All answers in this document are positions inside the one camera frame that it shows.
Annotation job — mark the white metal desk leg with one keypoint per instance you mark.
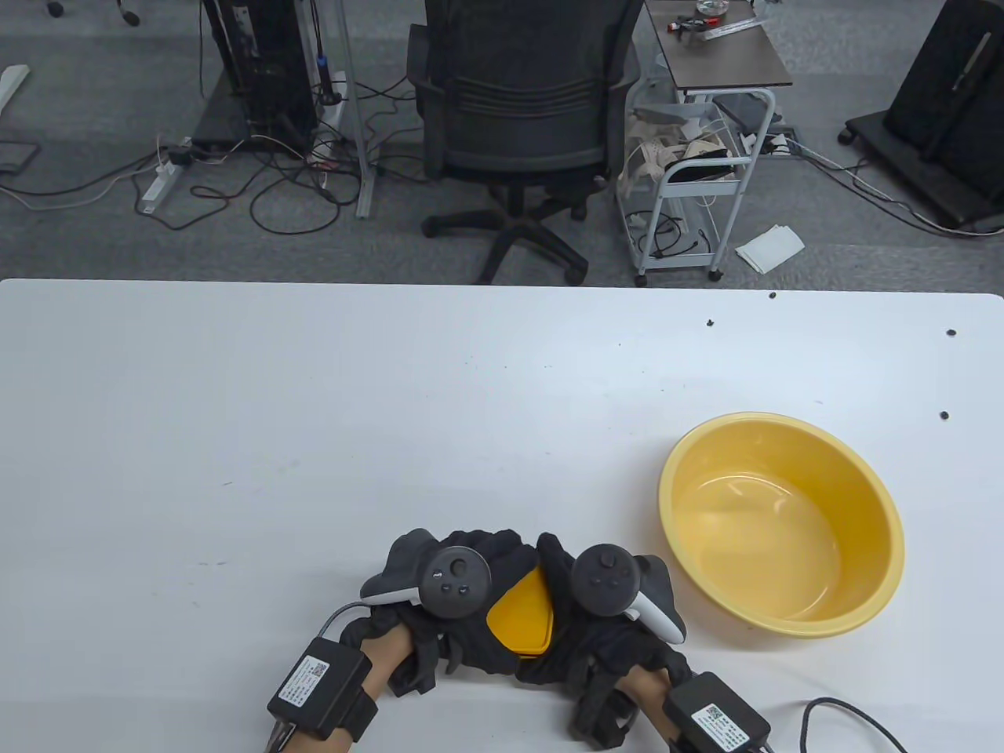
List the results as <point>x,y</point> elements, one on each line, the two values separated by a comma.
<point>362,157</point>

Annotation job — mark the orange box lid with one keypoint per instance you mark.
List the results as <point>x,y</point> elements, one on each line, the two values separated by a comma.
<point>522,608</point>

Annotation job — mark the red and black tool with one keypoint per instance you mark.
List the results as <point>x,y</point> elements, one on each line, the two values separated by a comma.
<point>684,26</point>

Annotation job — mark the white flat bracket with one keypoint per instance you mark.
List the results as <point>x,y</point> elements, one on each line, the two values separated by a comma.
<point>12,82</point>

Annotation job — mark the person's right hand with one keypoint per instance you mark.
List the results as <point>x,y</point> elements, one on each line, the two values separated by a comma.
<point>596,655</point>

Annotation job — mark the silver ruler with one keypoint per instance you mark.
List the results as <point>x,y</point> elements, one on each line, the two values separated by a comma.
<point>733,27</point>

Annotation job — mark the grey right hand controller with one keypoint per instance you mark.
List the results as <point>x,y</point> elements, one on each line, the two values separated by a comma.
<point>604,580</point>

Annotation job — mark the black mesh office chair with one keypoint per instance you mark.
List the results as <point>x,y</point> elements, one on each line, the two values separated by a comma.
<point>518,94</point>

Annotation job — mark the person's left hand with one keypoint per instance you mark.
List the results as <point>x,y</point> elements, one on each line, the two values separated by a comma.
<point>463,643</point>

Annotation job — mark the grey left hand controller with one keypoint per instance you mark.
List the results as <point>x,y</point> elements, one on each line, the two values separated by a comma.
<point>455,584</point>

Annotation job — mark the white upright power strip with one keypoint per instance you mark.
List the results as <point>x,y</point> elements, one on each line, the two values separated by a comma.
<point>336,94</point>

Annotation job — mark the dark grey floor mat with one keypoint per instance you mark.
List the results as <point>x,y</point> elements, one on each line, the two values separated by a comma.
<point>16,155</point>

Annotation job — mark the grey hand controller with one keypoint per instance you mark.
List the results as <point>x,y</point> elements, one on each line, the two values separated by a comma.
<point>604,580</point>
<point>455,584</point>

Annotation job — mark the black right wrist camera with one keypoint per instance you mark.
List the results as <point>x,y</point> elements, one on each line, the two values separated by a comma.
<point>718,718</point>

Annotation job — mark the grey flat device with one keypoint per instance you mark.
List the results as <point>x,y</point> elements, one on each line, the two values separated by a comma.
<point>745,110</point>

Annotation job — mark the clear glass bowl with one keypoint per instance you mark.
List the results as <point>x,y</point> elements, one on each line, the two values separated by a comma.
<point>712,8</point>

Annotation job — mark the brown side table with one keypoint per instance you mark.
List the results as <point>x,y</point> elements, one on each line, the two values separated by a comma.
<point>722,63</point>

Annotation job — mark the person's left forearm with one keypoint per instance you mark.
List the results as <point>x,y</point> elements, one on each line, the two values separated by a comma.
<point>384,663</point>

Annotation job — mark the white folded paper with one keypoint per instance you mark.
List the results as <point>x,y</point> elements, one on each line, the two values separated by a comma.
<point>773,249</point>

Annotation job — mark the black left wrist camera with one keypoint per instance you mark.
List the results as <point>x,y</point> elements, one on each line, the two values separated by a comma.
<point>318,686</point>

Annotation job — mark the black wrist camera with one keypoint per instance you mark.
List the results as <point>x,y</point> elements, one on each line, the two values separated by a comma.
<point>718,718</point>
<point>318,686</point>

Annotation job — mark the person's right forearm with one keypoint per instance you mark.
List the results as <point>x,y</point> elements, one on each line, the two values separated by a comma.
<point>647,694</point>

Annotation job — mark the black floor socket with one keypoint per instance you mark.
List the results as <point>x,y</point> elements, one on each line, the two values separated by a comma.
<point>780,143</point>

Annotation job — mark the white rolling cart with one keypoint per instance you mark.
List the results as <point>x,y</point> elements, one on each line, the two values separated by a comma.
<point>698,188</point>

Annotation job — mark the white flat power strip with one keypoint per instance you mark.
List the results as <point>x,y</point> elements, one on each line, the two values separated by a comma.
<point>157,192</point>

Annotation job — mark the black computer tower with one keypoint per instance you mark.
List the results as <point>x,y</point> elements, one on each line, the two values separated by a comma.
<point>267,63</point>

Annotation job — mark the black plug adapter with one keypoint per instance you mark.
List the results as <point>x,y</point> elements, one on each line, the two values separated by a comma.
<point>180,154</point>

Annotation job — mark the yellow plastic basin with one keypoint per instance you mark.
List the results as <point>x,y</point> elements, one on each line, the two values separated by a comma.
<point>784,533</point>

